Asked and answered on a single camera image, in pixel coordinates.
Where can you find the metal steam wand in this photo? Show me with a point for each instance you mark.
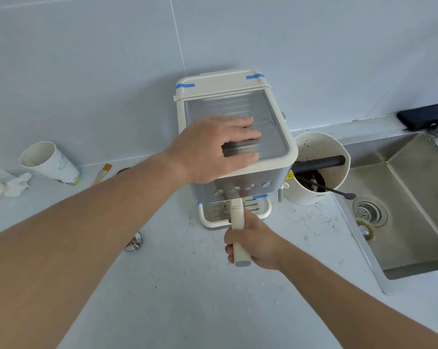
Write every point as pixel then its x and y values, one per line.
pixel 282 194

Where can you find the person's right hand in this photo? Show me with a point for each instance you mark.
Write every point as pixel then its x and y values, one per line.
pixel 262 243

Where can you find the person's left middle finger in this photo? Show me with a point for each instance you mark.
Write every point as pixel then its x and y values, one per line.
pixel 237 121

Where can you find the used coffee grounds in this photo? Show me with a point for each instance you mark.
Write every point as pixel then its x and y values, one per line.
pixel 315 178

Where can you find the white printed paper cup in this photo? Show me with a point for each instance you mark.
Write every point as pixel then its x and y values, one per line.
pixel 52 163

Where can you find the cream steel espresso machine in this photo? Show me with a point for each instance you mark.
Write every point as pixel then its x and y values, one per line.
pixel 270 141

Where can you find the person's right forearm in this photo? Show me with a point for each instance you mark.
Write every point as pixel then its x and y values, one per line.
pixel 349 301

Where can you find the person's left forearm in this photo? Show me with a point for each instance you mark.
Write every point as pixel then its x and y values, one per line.
pixel 77 243

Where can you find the stainless steel sink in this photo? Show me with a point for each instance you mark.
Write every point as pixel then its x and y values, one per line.
pixel 411 214

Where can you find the black knock bar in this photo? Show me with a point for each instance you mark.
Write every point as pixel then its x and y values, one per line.
pixel 320 164

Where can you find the cream drip tray with grate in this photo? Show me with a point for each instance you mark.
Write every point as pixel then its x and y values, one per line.
pixel 255 210

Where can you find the dark blue cloth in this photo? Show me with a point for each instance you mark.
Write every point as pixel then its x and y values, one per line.
pixel 422 116

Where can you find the metal sink drain strainer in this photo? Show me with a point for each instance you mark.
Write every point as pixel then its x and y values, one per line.
pixel 368 211

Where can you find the cream knock box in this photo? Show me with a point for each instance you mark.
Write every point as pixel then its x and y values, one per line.
pixel 320 145

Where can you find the person's right thumb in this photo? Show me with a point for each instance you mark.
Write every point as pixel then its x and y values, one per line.
pixel 248 219

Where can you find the crumpled white tissue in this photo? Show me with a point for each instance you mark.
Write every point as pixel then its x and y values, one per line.
pixel 8 185

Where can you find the person's left thumb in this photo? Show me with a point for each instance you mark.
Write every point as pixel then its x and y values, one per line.
pixel 240 162

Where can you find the person's left hand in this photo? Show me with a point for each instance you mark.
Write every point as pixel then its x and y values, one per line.
pixel 201 152

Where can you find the round metal tamper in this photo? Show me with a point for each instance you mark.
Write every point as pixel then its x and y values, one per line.
pixel 133 242

